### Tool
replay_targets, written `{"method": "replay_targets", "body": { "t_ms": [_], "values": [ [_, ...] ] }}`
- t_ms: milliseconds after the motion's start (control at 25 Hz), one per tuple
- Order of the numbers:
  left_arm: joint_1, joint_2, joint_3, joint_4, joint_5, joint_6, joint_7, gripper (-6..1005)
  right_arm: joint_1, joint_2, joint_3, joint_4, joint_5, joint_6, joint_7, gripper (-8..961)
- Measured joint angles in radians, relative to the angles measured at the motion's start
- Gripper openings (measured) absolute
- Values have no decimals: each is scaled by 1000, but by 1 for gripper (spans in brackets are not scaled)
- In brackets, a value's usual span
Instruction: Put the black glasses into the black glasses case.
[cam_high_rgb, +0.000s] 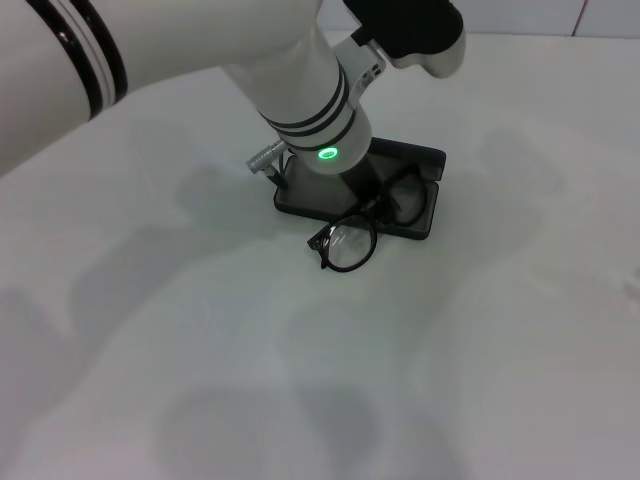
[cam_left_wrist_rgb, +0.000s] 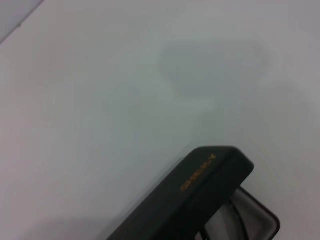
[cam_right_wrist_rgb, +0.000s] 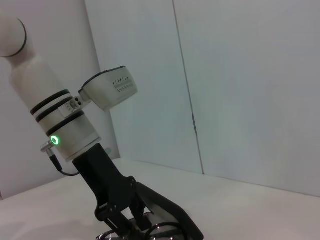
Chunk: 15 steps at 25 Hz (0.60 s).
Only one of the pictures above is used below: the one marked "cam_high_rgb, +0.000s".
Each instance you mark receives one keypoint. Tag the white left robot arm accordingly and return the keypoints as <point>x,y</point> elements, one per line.
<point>200,45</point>

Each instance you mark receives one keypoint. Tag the black glasses case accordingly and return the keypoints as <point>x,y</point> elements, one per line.
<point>310,200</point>

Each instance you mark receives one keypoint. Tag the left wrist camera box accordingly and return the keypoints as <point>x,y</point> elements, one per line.
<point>410,25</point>

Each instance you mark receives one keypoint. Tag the black glasses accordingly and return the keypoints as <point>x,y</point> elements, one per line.
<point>345,269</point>

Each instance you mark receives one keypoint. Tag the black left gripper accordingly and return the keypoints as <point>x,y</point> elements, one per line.
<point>362,182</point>

